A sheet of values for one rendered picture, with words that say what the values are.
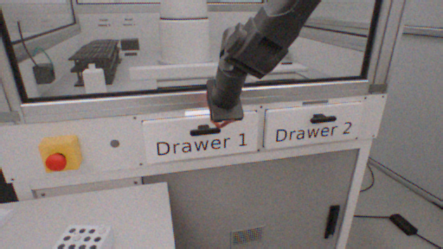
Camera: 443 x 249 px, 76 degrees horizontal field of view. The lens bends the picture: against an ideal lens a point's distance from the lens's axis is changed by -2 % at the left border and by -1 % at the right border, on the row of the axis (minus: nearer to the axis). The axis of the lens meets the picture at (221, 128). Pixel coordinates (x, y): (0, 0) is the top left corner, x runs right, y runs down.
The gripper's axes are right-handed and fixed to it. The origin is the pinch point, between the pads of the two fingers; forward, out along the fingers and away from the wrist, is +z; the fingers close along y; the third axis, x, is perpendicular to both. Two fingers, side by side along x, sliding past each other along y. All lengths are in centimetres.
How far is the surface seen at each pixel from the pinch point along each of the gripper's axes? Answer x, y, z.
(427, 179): -153, -3, 98
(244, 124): -7.2, 0.0, 3.8
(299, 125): -23.1, -1.0, 5.3
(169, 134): 11.9, -0.6, 4.3
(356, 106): -40.2, 1.6, 2.0
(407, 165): -152, 10, 105
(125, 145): 22.5, -0.9, 7.5
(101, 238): 26.2, -23.2, -0.8
